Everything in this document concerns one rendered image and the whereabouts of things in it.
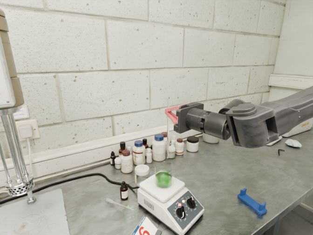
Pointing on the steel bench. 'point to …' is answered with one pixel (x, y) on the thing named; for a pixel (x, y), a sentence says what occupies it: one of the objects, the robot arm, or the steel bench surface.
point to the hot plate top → (165, 196)
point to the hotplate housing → (159, 206)
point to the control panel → (190, 213)
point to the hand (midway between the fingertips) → (167, 111)
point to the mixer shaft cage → (23, 184)
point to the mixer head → (8, 74)
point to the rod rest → (260, 209)
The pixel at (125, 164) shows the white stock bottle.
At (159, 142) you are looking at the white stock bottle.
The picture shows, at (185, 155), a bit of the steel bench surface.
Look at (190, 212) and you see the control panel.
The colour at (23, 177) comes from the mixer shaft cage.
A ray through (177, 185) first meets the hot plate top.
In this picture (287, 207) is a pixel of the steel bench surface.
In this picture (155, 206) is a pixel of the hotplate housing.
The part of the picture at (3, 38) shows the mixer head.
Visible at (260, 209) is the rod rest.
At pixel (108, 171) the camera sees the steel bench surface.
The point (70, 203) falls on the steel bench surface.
